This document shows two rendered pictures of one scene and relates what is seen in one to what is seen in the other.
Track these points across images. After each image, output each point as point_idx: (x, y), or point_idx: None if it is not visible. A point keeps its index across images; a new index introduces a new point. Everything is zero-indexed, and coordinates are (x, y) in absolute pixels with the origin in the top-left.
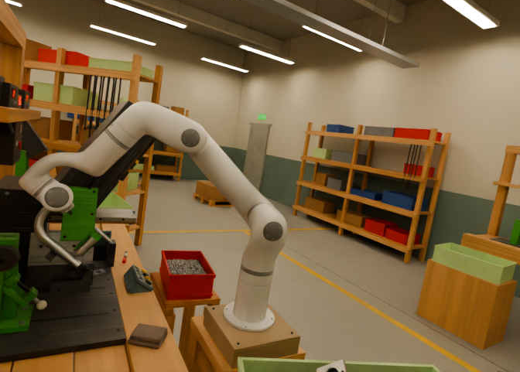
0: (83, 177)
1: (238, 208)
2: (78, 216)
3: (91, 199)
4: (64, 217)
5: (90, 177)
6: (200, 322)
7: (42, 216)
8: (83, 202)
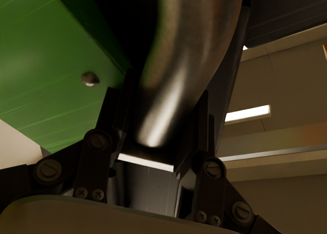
0: (145, 173)
1: None
2: (9, 57)
3: (46, 134)
4: (57, 15)
5: (122, 189)
6: None
7: None
8: (61, 118)
